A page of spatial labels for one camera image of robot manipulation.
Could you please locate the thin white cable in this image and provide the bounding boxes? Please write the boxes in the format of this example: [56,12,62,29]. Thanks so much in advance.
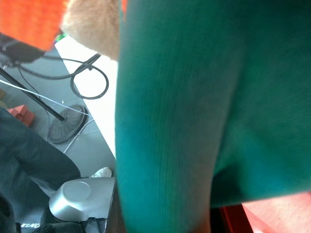
[0,79,94,154]

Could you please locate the red blocks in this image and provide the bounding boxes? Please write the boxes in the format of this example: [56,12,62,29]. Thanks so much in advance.
[6,104,36,127]

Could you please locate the black stand with round base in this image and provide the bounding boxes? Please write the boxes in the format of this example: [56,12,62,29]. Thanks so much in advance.
[0,67,88,145]

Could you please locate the white sneaker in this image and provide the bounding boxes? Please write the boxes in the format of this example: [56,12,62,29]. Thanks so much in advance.
[89,166,113,179]

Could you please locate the black robot body part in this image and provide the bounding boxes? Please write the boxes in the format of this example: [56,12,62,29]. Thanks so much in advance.
[15,216,108,233]

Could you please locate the black device on stand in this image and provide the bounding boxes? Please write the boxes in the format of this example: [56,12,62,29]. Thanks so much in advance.
[0,33,46,66]

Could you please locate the person's leg in dark jeans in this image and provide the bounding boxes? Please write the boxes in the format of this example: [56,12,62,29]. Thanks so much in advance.
[0,106,81,219]

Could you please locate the black looped cable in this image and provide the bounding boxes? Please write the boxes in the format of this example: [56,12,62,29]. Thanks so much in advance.
[17,53,109,100]

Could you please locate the silver robot body shell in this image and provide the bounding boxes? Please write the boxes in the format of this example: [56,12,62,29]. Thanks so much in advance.
[48,177,116,222]

